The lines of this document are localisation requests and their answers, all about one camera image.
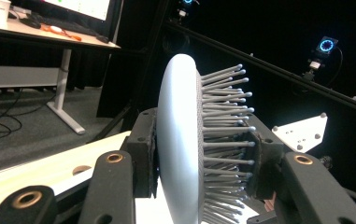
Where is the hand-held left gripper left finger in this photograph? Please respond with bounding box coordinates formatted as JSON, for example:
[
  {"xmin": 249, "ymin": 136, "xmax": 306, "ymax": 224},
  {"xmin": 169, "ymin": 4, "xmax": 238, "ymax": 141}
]
[{"xmin": 121, "ymin": 107, "xmax": 160, "ymax": 199}]

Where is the computer monitor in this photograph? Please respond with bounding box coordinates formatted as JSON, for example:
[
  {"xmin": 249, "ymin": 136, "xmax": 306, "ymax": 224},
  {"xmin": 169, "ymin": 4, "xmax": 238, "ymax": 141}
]
[{"xmin": 10, "ymin": 0, "xmax": 125, "ymax": 40}]

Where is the white paper cup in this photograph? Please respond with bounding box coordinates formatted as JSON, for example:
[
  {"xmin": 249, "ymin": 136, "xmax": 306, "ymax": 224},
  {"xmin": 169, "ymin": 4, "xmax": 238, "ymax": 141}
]
[{"xmin": 0, "ymin": 0, "xmax": 12, "ymax": 28}]

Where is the black keyboard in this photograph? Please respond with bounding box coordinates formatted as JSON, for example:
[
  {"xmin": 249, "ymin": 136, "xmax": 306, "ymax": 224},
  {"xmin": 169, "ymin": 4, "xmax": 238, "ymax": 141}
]
[{"xmin": 20, "ymin": 12, "xmax": 100, "ymax": 37}]

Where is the small camera on stand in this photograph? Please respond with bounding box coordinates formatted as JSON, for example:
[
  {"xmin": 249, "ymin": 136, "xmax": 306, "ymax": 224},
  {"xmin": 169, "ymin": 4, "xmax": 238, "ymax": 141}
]
[{"xmin": 175, "ymin": 0, "xmax": 199, "ymax": 23}]

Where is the white office desk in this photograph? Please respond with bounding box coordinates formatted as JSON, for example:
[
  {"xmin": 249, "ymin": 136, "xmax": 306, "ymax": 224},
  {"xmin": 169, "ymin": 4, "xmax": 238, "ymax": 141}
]
[{"xmin": 0, "ymin": 11, "xmax": 122, "ymax": 135}]

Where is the camera with blue ring light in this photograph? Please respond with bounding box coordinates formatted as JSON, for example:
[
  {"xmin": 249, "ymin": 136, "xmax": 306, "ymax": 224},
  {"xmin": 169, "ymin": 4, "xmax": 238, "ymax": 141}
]
[{"xmin": 302, "ymin": 35, "xmax": 339, "ymax": 82}]

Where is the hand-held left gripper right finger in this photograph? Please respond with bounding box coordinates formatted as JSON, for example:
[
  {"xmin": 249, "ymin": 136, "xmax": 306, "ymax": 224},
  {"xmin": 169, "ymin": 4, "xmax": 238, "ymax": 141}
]
[{"xmin": 243, "ymin": 114, "xmax": 285, "ymax": 201}]

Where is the black camera cable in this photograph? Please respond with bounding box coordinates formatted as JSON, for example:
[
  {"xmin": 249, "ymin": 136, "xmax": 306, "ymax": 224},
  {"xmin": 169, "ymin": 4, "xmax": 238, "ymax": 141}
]
[{"xmin": 324, "ymin": 46, "xmax": 345, "ymax": 89}]

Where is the orange tool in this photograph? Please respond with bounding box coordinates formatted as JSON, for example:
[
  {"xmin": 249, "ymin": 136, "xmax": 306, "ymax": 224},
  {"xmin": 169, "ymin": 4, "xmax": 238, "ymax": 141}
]
[{"xmin": 39, "ymin": 23, "xmax": 83, "ymax": 42}]

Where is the light blue hairbrush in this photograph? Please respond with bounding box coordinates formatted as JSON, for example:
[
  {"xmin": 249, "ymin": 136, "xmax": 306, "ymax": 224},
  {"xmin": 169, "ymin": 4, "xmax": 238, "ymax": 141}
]
[{"xmin": 155, "ymin": 53, "xmax": 258, "ymax": 224}]

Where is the black metal rail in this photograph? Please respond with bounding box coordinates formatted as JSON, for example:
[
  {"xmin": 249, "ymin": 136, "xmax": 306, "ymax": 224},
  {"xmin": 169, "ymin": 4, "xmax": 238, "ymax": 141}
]
[{"xmin": 165, "ymin": 21, "xmax": 356, "ymax": 119}]

